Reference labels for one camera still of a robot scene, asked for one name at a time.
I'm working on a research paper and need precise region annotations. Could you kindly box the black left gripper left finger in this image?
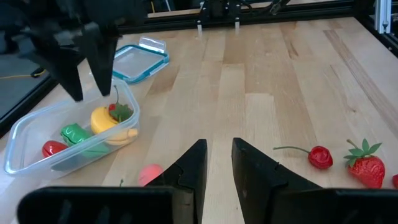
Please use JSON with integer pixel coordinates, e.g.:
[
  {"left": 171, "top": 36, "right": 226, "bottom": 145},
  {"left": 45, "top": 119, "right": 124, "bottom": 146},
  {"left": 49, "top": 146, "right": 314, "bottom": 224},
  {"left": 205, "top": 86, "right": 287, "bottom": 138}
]
[{"left": 17, "top": 138, "right": 208, "bottom": 224}]

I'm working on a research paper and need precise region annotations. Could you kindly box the silver aluminium extrusion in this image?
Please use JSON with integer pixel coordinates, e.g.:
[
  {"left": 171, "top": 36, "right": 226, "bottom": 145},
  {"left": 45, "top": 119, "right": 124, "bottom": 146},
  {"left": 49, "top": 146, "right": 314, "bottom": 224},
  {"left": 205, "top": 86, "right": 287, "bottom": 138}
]
[{"left": 374, "top": 0, "right": 391, "bottom": 34}]

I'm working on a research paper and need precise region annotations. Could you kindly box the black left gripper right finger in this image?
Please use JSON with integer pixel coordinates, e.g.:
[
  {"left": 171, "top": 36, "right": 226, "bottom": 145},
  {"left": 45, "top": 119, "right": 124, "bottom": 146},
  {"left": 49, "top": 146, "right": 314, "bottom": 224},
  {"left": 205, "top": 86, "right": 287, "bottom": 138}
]
[{"left": 231, "top": 137, "right": 398, "bottom": 224}]

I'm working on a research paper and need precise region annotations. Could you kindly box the blue-rimmed clear container lid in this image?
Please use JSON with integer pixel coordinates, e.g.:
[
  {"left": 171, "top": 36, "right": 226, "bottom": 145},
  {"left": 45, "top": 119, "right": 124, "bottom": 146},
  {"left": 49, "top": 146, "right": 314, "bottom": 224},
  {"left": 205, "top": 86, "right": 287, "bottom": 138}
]
[{"left": 111, "top": 36, "right": 170, "bottom": 85}]

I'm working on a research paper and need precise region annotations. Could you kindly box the red toy pepper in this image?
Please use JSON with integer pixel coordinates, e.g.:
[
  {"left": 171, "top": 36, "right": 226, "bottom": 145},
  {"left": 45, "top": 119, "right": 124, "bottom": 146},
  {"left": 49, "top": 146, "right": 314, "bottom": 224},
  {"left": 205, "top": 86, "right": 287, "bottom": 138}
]
[{"left": 42, "top": 140, "right": 68, "bottom": 158}]

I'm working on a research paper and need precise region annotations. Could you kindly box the green toy pepper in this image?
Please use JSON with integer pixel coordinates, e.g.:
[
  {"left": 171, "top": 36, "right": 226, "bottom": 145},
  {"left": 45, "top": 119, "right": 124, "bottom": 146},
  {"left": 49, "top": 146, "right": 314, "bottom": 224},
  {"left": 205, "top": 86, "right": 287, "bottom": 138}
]
[{"left": 60, "top": 123, "right": 109, "bottom": 158}]

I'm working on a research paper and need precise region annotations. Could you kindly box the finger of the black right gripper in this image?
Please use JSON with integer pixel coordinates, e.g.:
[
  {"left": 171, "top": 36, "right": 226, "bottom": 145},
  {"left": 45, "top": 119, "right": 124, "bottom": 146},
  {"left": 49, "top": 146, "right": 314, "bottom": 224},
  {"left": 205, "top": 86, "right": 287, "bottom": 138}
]
[
  {"left": 82, "top": 21, "right": 121, "bottom": 96},
  {"left": 20, "top": 29, "right": 86, "bottom": 102}
]

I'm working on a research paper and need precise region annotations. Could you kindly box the clear plastic food container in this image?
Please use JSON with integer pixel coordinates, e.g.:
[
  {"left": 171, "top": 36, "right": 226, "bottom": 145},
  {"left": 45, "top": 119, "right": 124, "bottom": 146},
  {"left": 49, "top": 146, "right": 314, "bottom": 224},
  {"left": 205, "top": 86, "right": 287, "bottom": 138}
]
[{"left": 3, "top": 77, "right": 141, "bottom": 177}]

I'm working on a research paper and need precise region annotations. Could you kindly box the pink toy peach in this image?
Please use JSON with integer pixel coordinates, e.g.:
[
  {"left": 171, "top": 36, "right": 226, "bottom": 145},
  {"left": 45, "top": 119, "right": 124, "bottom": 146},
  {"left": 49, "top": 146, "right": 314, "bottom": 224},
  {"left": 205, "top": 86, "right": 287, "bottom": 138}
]
[{"left": 137, "top": 164, "right": 165, "bottom": 187}]

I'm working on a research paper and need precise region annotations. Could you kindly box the yellow cable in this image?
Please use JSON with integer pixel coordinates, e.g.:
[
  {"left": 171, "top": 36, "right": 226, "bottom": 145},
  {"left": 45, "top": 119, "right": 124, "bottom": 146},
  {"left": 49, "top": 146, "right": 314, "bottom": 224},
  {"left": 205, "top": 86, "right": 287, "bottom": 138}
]
[{"left": 0, "top": 68, "right": 47, "bottom": 79}]

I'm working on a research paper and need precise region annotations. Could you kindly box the yellow toy banana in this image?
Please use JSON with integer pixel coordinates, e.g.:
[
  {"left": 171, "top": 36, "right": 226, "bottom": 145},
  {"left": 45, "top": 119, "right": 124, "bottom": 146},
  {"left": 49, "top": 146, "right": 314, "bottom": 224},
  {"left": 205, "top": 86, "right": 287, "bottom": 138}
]
[{"left": 90, "top": 106, "right": 139, "bottom": 146}]

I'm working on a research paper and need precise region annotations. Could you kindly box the leafy red toy strawberry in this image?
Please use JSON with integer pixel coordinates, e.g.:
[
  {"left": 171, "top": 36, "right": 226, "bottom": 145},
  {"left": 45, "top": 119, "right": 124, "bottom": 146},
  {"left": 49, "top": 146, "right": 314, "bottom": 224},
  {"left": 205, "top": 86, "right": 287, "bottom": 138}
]
[{"left": 108, "top": 85, "right": 134, "bottom": 123}]

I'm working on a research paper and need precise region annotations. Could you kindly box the long-stemmed red toy cherry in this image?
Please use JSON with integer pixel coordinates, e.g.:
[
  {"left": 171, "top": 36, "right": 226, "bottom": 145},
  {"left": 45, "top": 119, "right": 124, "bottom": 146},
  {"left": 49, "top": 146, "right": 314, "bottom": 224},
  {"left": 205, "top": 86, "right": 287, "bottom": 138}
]
[{"left": 273, "top": 145, "right": 334, "bottom": 170}]

